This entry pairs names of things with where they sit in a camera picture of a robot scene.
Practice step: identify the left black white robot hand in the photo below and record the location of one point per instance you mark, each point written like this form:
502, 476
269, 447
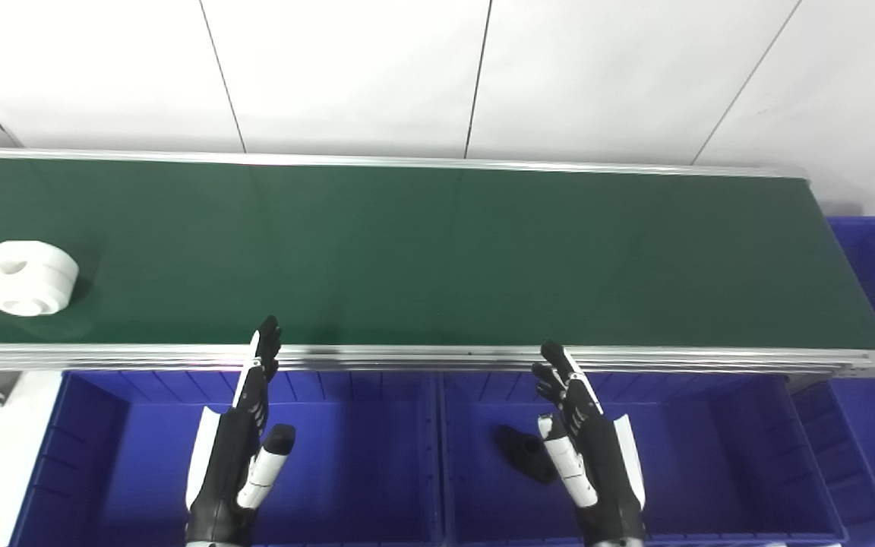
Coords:
229, 463

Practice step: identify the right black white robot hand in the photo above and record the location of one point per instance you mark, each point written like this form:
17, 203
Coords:
604, 471

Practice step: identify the white round plastic part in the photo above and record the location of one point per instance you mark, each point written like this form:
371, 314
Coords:
26, 279

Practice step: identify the black plastic part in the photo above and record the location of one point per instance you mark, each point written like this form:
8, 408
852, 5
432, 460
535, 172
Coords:
521, 452

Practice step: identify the large blue plastic bin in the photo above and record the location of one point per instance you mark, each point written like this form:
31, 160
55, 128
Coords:
354, 463
711, 463
874, 258

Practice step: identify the green conveyor belt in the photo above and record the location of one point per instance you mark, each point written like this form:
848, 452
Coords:
437, 251

